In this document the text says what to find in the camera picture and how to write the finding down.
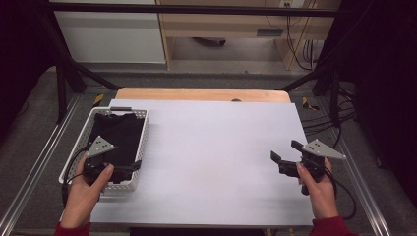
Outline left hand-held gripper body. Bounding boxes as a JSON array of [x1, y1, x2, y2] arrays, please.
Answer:
[[82, 135, 136, 186]]

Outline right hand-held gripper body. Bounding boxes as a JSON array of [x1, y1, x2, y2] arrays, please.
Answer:
[[278, 138, 347, 197]]

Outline white perforated plastic basket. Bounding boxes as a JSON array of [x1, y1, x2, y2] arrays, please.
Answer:
[[58, 106, 150, 193]]

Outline black cloth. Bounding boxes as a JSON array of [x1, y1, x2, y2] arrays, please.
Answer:
[[86, 112, 146, 167]]

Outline person's right hand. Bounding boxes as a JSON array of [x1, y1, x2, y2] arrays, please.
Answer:
[[295, 156, 339, 220]]

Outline person's left hand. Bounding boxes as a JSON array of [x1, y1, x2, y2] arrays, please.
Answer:
[[60, 153, 115, 229]]

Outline white board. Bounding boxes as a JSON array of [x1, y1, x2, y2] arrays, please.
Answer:
[[89, 98, 315, 227]]

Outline wooden board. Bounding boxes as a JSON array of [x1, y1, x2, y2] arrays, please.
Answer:
[[115, 87, 292, 104]]

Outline dark curtain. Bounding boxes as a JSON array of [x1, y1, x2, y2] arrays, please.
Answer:
[[0, 0, 57, 146], [314, 0, 417, 198]]

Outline white cabinet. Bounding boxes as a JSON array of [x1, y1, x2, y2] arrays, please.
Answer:
[[52, 0, 166, 65]]

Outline grey power strip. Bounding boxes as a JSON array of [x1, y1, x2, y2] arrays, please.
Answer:
[[256, 29, 284, 37]]

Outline light wooden desk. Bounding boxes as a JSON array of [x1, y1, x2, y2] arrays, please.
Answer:
[[155, 0, 342, 72]]

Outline black metal crossbar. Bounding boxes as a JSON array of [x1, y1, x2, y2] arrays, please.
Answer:
[[48, 1, 340, 18]]

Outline black floor cable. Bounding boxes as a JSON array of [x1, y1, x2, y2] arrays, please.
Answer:
[[330, 124, 342, 150]]

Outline bundle of black cables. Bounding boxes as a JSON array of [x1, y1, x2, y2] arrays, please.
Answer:
[[301, 87, 358, 136]]

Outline right hand-held gripper cable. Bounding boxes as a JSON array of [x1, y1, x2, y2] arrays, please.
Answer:
[[323, 166, 358, 221]]

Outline hand-held gripper cable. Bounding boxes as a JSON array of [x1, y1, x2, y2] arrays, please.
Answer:
[[61, 146, 91, 207], [323, 166, 358, 221]]

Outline aluminium floor rail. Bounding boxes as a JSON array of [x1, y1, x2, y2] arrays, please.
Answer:
[[0, 94, 82, 236], [319, 97, 392, 236]]

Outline left hand-held gripper cable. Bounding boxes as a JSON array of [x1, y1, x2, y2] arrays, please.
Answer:
[[61, 146, 91, 207]]

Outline black metal frame leg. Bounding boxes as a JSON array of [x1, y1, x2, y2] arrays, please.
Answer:
[[38, 13, 121, 125], [278, 58, 342, 128]]

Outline black hanging desk cables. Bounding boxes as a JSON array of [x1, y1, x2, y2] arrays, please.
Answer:
[[265, 14, 318, 72]]

